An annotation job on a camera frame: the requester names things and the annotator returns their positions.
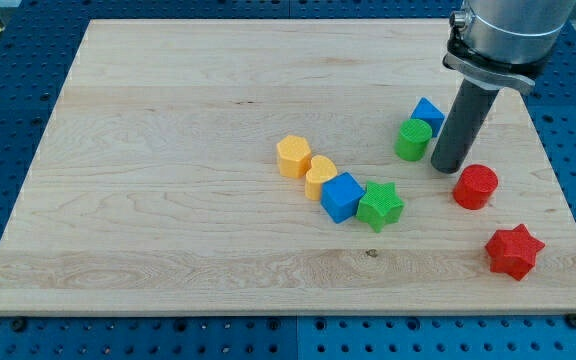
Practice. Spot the green star block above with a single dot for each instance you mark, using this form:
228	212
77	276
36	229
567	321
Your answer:
380	205

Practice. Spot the wooden board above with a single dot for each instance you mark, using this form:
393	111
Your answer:
155	189

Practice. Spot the yellow heart block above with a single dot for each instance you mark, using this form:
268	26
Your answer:
322	169

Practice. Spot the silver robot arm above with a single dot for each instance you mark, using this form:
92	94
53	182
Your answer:
504	43

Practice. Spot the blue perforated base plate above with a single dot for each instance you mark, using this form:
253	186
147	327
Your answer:
37	47

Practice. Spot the yellow hexagon block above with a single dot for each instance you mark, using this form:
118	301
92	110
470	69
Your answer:
293	156

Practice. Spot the green cylinder block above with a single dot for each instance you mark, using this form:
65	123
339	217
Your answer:
412	139

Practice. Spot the blue cube block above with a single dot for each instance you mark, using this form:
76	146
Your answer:
341	196

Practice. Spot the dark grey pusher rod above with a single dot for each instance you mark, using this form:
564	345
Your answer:
466	117

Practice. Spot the red star block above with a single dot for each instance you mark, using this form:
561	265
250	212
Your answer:
513	251

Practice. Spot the red cylinder block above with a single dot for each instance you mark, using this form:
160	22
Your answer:
475	186

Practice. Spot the blue triangle block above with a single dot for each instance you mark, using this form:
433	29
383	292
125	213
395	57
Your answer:
425	110

